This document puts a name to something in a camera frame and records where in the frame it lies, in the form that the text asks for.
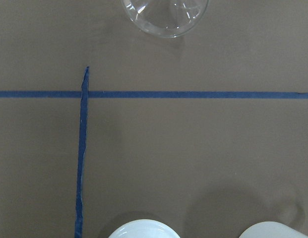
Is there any clear glass funnel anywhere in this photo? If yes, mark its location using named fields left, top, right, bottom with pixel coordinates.
left=121, top=0, right=209, bottom=38

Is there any white enamel cup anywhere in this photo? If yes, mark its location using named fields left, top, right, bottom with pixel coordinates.
left=239, top=222, right=308, bottom=238

